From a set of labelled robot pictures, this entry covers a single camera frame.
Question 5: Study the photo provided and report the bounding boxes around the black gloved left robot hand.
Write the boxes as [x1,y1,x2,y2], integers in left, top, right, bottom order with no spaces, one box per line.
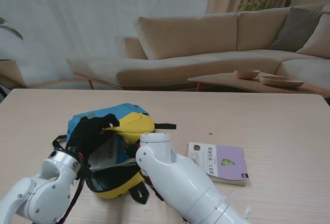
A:
[65,113,121,161]

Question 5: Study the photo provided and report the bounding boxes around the blue cover paperback book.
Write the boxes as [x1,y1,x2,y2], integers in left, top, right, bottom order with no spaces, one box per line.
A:
[87,134,137,171]

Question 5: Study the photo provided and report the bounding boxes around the blue and yellow backpack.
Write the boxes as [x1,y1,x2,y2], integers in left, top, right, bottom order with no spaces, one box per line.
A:
[52,102,177,205]

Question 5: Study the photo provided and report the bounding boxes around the purple cover paperback book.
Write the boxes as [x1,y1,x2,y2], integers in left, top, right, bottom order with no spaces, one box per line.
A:
[187,141,250,187]

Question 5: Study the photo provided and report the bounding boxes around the beige plant pot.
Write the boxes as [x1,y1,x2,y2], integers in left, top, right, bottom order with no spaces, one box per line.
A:
[0,59,26,89]

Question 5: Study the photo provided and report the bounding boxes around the white sheer curtain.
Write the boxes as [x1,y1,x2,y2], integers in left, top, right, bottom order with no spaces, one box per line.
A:
[0,0,215,88]

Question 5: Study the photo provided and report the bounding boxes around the dark green leaf plant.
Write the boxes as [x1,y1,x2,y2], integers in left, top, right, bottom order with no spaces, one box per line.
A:
[0,0,24,41]

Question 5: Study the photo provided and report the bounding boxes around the beige sectional sofa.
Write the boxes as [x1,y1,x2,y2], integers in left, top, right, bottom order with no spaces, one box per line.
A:
[66,4,330,91]

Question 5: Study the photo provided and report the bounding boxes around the low wooden coffee table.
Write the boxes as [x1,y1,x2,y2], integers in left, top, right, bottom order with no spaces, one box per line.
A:
[187,72,330,98]

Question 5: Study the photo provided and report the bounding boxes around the small deep wooden bowl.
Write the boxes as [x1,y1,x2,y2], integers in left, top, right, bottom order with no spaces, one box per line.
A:
[234,69,261,80]

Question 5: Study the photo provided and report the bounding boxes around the wide shallow wooden bowl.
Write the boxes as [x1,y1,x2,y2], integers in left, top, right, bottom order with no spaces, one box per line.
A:
[259,76,305,88]

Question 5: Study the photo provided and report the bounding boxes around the grey sofa cushion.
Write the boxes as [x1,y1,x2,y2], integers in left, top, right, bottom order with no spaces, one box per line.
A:
[268,7,330,53]

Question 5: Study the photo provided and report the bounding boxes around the beige sofa cushion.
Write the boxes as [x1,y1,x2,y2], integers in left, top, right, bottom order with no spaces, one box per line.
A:
[296,13,330,60]

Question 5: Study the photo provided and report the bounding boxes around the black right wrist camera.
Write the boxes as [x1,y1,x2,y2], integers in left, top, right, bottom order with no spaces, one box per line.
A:
[125,143,141,160]

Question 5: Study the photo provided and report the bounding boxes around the red black left arm cable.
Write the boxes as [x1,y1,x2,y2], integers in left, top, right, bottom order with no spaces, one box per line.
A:
[60,153,91,224]

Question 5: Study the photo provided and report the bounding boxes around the red black arm cable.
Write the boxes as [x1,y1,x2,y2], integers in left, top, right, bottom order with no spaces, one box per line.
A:
[143,174,166,202]
[60,153,91,224]

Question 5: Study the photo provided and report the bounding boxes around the red black right arm cable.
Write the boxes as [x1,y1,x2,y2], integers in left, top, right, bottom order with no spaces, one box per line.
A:
[143,174,166,202]

